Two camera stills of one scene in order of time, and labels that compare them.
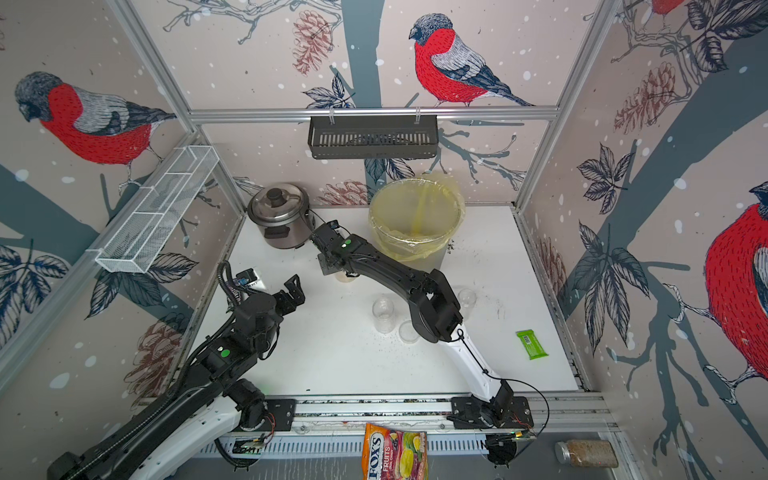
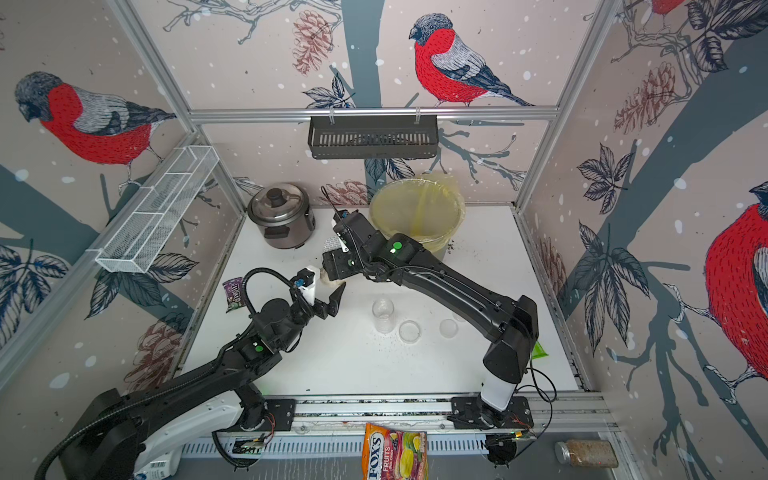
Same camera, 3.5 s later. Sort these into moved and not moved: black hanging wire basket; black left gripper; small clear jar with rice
Moved: black left gripper
Not moved: black hanging wire basket; small clear jar with rice
